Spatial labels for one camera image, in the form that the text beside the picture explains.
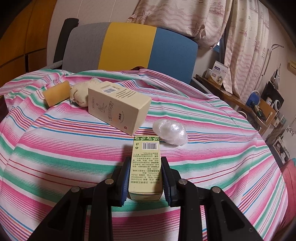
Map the black rolled mat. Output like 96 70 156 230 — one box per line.
53 18 79 63

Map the wooden wardrobe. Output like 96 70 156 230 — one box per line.
1 1 56 86

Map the white box on shelf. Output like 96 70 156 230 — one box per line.
208 61 229 86

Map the large beige carton box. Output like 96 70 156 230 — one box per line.
88 81 152 136

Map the wooden side shelf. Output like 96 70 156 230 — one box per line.
193 75 275 136

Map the grey yellow blue chair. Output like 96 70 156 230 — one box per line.
62 22 198 84

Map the small green beige carton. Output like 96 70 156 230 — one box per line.
128 136 163 201

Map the yellow sponge block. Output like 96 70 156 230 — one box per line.
43 81 70 107

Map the blue white fan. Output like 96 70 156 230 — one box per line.
246 90 260 108

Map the cream knitted sock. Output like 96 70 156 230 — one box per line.
70 78 101 108

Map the clear plastic ball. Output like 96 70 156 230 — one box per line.
152 118 188 146

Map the striped pink green tablecloth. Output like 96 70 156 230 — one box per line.
1 69 288 240

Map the pink patterned curtain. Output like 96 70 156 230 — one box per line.
127 0 269 102

